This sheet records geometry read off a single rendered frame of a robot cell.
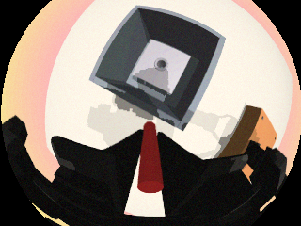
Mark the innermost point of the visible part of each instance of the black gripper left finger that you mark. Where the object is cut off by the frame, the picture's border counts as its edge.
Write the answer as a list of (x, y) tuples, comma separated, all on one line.
[(115, 165)]

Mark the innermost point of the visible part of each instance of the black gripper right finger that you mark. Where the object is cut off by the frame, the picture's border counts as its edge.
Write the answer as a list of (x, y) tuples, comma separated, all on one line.
[(184, 172)]

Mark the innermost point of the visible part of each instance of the dark red peg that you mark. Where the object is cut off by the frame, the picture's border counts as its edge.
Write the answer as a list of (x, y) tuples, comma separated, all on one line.
[(150, 171)]

